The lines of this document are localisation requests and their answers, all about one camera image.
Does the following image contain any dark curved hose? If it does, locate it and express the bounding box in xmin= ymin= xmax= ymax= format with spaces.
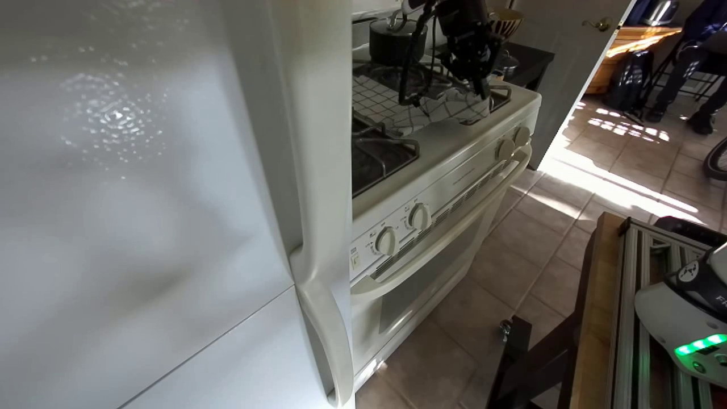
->
xmin=701 ymin=134 xmax=727 ymax=181

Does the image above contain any small black burner grate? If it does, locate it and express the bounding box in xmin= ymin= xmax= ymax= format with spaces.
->
xmin=350 ymin=117 xmax=423 ymax=195

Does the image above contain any wooden robot platform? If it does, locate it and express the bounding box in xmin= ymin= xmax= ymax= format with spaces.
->
xmin=566 ymin=212 xmax=727 ymax=409

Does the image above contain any white oven door handle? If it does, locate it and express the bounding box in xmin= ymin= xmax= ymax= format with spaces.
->
xmin=347 ymin=145 xmax=532 ymax=299

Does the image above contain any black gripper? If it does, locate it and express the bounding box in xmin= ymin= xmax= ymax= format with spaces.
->
xmin=435 ymin=0 xmax=506 ymax=103

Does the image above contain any white refrigerator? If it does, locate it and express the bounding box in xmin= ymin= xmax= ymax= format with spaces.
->
xmin=0 ymin=0 xmax=357 ymax=409

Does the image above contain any black saucepan with lid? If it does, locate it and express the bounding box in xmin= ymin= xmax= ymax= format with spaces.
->
xmin=368 ymin=16 xmax=426 ymax=67

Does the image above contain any white gas stove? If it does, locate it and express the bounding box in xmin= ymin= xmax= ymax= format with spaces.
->
xmin=350 ymin=0 xmax=544 ymax=390

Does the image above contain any wooden table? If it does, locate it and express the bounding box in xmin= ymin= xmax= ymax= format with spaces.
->
xmin=585 ymin=23 xmax=684 ymax=98

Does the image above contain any black metal frame leg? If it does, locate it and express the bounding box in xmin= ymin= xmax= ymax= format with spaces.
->
xmin=485 ymin=315 xmax=585 ymax=409

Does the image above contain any checkered white hand towel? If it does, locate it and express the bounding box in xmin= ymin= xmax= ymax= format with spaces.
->
xmin=350 ymin=67 xmax=496 ymax=138

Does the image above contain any seated person in dark clothes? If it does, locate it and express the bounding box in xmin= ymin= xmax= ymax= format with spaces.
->
xmin=644 ymin=0 xmax=727 ymax=138

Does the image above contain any black side table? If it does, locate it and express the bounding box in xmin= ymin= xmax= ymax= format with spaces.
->
xmin=498 ymin=41 xmax=557 ymax=92

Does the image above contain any zebra print bowl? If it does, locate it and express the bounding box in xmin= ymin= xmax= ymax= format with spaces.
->
xmin=490 ymin=4 xmax=527 ymax=44

